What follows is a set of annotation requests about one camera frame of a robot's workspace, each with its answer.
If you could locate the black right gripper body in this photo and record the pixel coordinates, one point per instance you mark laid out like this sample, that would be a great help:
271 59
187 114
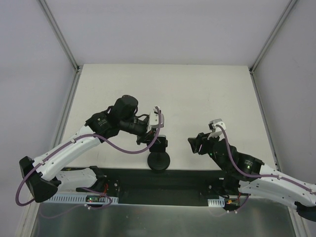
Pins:
206 143

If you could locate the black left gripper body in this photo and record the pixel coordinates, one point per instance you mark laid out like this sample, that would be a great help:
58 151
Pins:
150 138

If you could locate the black phone stand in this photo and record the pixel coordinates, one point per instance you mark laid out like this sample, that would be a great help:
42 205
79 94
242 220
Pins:
158 162

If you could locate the light blue smartphone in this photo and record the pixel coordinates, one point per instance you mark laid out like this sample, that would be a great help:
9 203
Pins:
160 145

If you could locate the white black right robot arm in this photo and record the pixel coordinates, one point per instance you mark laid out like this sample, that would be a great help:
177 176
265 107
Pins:
250 175

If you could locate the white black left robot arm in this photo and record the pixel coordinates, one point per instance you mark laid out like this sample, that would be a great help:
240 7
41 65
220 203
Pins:
43 176

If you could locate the shiny metal front panel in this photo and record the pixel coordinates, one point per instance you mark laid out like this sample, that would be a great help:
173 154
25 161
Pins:
256 218

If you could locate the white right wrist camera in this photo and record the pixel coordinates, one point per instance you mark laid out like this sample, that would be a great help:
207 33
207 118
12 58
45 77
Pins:
216 128

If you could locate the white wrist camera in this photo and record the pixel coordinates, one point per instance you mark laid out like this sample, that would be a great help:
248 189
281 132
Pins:
216 128
156 118

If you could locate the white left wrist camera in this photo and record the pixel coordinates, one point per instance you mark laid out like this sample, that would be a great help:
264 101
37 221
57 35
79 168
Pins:
156 118

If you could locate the white slotted right cable duct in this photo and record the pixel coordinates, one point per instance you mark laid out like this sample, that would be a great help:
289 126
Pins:
216 202

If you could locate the white slotted cable duct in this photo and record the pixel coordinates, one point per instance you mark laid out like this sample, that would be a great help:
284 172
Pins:
82 199
216 202

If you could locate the aluminium right table rail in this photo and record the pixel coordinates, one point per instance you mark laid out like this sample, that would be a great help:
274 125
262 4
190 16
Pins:
264 120

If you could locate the aluminium table rail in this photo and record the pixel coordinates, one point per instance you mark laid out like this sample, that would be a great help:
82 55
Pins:
264 120
64 118

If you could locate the white slotted left cable duct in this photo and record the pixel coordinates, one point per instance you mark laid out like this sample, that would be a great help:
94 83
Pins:
82 199

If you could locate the aluminium left table rail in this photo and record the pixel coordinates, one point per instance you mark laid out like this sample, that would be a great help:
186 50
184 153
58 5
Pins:
64 118

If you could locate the aluminium right frame post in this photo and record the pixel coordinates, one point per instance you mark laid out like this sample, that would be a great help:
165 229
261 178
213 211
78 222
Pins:
273 34

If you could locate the aluminium frame post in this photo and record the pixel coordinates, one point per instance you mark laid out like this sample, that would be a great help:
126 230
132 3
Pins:
273 34
58 33

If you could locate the aluminium left frame post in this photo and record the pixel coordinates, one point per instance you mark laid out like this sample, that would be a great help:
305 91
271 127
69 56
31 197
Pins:
58 33

